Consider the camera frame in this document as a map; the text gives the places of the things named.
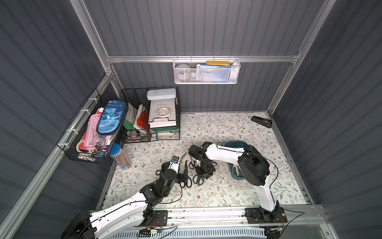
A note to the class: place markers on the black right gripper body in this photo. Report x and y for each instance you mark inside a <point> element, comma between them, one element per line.
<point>203,167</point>

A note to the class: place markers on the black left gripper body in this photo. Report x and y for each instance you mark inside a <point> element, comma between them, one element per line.
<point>180,170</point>

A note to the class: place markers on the small black scissors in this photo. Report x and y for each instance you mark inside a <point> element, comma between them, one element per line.
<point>191,164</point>

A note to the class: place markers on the blue handled scissors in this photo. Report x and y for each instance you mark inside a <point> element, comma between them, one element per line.
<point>198,180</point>

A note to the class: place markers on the teal storage box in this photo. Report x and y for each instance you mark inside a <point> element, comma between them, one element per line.
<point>235,144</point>

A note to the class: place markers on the yellow handled scissors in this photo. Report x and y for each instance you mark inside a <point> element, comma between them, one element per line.
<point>236,171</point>

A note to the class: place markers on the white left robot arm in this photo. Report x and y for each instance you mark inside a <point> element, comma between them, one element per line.
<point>133,212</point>

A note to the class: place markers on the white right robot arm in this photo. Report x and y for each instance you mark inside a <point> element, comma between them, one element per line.
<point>254,168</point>

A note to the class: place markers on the white plastic box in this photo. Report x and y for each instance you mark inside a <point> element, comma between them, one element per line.
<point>161,94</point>

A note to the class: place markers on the floral table mat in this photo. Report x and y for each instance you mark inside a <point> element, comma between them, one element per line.
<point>221,190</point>

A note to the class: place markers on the colored pencil tube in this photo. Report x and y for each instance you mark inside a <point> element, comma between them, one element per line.
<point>117,154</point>

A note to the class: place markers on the black stapler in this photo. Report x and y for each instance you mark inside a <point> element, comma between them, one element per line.
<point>262,121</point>

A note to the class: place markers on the blue dinosaur pencil case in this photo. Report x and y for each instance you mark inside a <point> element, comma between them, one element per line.
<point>111,118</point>

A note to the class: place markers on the pink pencil case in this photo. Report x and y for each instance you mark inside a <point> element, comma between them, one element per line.
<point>91,135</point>

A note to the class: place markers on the white tape roll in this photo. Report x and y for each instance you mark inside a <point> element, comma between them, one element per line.
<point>182,72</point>

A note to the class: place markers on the yellow case in basket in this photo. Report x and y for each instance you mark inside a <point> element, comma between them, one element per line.
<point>218,63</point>

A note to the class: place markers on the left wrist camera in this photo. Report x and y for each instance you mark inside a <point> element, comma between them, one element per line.
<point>174,163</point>

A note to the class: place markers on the black wire desk organizer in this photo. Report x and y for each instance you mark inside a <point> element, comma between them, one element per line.
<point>147,121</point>

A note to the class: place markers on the black wire side basket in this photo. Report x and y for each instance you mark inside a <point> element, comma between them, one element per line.
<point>73,144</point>

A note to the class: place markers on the white wire wall basket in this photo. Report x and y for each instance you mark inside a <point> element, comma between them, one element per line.
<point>202,74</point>

